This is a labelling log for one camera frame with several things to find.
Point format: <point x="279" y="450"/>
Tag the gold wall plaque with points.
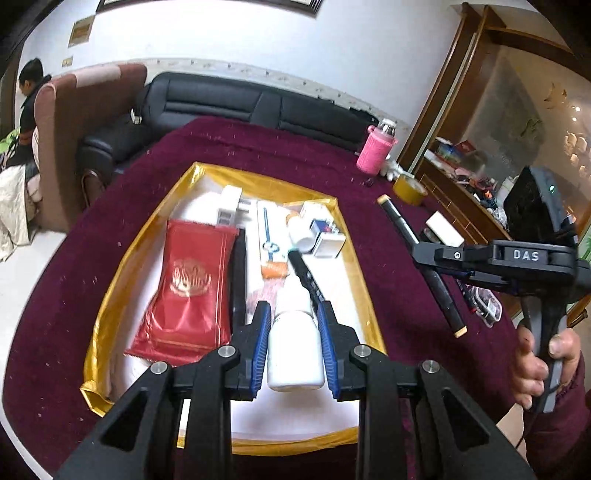
<point x="81" y="30"/>

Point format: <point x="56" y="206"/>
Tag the bottle in pink knitted sleeve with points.
<point x="375" y="150"/>

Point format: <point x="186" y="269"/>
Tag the white spray bottle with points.
<point x="295" y="350"/>

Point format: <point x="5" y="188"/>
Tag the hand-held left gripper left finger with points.
<point x="261" y="344"/>

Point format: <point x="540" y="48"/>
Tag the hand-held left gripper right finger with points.
<point x="328" y="344"/>

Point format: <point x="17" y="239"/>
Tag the black leather sofa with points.
<point x="207" y="101"/>

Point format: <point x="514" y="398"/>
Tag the white plush toy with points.
<point x="392" y="170"/>

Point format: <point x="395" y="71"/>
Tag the brown armchair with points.
<point x="78" y="138"/>

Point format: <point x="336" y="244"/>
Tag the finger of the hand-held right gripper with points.
<point x="475" y="279"/>
<point x="443" y="254"/>

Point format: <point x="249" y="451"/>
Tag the beige cloth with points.
<point x="14" y="207"/>

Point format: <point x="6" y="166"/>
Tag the clear cartoon print pouch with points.
<point x="485" y="307"/>

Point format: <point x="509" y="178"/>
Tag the person's right forearm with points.
<point x="568" y="429"/>

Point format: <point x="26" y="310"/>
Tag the black marker tan caps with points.
<point x="401" y="226"/>

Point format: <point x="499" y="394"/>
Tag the white USB charger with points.
<point x="228" y="203"/>

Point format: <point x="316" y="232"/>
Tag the white bottle orange cap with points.
<point x="301" y="235"/>

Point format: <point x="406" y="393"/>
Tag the maroon tablecloth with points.
<point x="92" y="258"/>

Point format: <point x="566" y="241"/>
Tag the gold rimmed white tray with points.
<point x="286" y="415"/>

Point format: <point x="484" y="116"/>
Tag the long white ointment box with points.
<point x="270" y="240"/>

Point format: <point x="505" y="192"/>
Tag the black bag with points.
<point x="364" y="115"/>

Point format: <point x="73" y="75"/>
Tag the person's right hand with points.
<point x="531" y="369"/>

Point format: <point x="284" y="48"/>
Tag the red foil packet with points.
<point x="189" y="286"/>

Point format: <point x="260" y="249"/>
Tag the dark framed wall picture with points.
<point x="207" y="5"/>

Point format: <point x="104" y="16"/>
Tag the pile of assorted clutter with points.
<point x="466" y="180"/>

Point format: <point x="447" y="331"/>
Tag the white blue medicine box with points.
<point x="328" y="240"/>

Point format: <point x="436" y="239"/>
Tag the white green medicine box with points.
<point x="443" y="228"/>

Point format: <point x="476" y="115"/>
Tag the yellow tape roll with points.
<point x="408" y="191"/>

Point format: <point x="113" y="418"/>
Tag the wooden cabinet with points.
<point x="461" y="92"/>

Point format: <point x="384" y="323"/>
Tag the black marker teal tip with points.
<point x="307" y="277"/>

